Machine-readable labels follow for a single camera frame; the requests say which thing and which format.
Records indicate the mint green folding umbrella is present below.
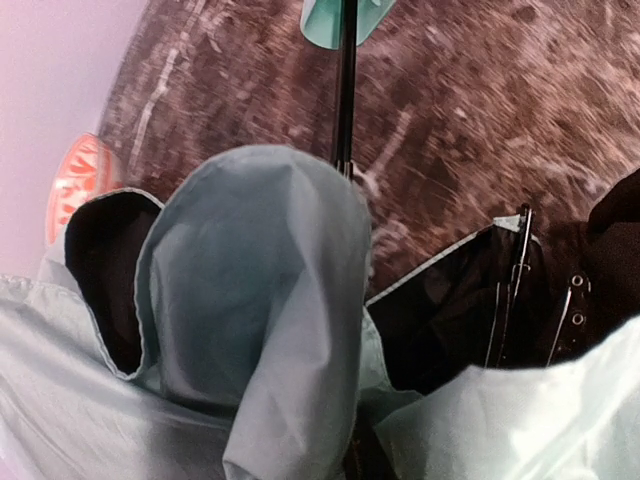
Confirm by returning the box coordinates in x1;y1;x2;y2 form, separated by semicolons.
1;1;639;479

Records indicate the red patterned white bowl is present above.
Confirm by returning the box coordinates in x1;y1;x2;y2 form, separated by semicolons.
45;133;124;246

